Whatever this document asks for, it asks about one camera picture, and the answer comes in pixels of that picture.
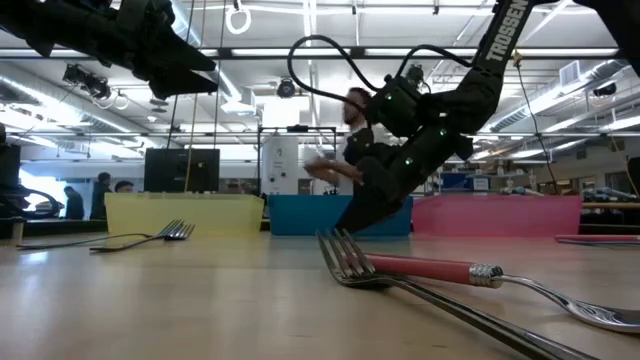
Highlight white cable loop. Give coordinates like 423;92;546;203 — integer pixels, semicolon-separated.
224;3;253;36

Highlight black overhead camera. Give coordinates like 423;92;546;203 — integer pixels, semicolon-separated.
403;63;432;96

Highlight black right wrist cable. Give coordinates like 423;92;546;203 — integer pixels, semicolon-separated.
286;34;475;109

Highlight yellow plastic bin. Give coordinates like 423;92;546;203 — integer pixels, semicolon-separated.
103;192;266;237

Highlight white cylindrical machine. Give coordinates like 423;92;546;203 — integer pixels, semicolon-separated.
260;134;300;197

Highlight yellow hanging cord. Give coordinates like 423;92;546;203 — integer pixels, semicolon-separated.
182;0;202;194

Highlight overhead light bar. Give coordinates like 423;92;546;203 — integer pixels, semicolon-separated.
0;46;640;61

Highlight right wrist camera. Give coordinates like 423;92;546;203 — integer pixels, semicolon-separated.
380;73;432;139

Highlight black monitor panel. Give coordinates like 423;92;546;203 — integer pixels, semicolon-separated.
143;147;222;194

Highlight black dome camera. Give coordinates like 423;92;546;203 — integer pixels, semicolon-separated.
275;76;298;100

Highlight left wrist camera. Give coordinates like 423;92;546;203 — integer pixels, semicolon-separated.
112;0;174;34

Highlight silver metal fork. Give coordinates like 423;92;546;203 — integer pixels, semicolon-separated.
89;221;197;253
15;218;185;251
315;228;601;360

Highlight wooden workbench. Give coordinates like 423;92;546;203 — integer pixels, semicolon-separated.
581;200;640;211

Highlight white air vent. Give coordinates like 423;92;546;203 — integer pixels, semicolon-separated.
558;59;584;87

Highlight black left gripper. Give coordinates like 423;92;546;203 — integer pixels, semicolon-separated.
84;4;220;101

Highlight black metal frame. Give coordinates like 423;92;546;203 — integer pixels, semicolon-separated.
256;124;339;197

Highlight blue grey tubes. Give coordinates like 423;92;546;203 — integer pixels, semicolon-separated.
579;185;640;203

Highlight black background equipment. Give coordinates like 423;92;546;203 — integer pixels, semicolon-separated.
0;122;67;222

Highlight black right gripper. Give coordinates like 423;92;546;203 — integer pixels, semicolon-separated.
333;89;474;235

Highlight silver ventilation duct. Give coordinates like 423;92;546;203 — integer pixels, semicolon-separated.
487;58;640;135
0;59;151;149

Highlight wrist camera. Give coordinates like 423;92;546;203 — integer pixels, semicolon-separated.
380;73;432;139
112;0;174;34

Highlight pink plastic bin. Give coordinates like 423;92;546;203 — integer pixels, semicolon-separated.
411;193;584;238

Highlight blue plastic bin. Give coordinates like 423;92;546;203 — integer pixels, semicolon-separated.
267;193;414;238

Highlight red-handled metal fork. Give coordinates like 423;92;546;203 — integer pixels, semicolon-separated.
363;252;640;335

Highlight blue storage crate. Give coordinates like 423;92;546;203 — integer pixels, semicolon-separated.
439;171;492;193

